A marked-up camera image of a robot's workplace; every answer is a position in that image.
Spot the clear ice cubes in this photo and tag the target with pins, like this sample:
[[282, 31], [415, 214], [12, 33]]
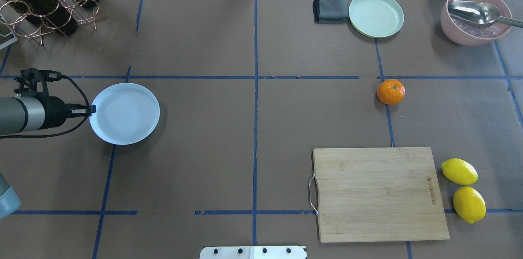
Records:
[[489, 32]]

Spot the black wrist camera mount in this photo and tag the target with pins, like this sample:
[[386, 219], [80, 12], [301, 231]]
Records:
[[32, 82]]

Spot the yellow lemon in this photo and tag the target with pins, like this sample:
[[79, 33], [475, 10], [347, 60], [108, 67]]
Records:
[[459, 171], [469, 204]]

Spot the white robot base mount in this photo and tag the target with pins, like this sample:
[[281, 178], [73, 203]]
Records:
[[254, 252]]

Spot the copper wire wine rack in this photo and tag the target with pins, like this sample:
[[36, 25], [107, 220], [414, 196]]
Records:
[[34, 19]]

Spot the light green plate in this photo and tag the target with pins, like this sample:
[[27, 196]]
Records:
[[376, 18]]

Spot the upper yellow lemon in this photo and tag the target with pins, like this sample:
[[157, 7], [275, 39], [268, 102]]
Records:
[[459, 171]]

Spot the pink bowl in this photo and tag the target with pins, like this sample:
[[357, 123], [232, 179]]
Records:
[[454, 32]]

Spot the orange mandarin fruit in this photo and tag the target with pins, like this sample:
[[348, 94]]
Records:
[[391, 92]]

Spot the metal ice scoop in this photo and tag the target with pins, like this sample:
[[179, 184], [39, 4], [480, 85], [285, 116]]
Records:
[[480, 14]]

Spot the light blue plate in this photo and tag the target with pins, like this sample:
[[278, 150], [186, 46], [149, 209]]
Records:
[[126, 113]]

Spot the bamboo cutting board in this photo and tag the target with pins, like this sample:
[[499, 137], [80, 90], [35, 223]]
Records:
[[377, 195]]

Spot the lower yellow lemon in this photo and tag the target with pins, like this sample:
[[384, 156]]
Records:
[[469, 204]]

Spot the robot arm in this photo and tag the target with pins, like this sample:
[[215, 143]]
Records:
[[23, 114]]

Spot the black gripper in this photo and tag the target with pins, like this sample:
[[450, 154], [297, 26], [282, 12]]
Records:
[[55, 112]]

